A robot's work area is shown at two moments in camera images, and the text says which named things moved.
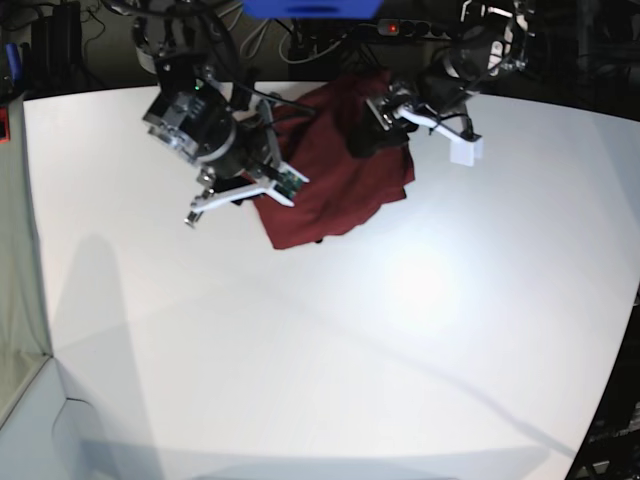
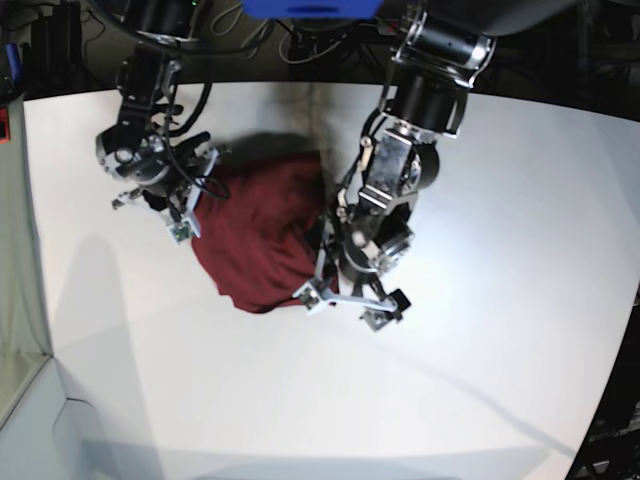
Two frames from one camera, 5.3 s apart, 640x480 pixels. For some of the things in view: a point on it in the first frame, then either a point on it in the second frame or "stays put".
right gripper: x=402 y=104 to x=346 y=274
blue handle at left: x=14 y=60 stays put
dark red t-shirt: x=328 y=136 to x=258 y=217
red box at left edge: x=5 y=132 stays put
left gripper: x=264 y=171 to x=168 y=174
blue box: x=312 y=9 stays put
